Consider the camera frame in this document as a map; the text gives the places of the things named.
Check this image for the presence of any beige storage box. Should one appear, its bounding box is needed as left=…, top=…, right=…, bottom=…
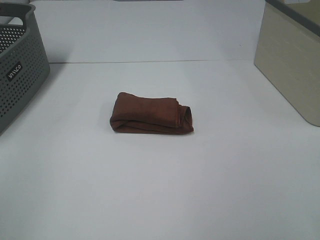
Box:
left=254, top=0, right=320, bottom=126

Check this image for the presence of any brown towel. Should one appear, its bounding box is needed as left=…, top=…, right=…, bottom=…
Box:
left=109, top=92, right=194, bottom=135

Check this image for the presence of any grey perforated plastic basket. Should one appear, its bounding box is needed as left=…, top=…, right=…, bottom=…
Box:
left=0, top=2, right=50, bottom=132

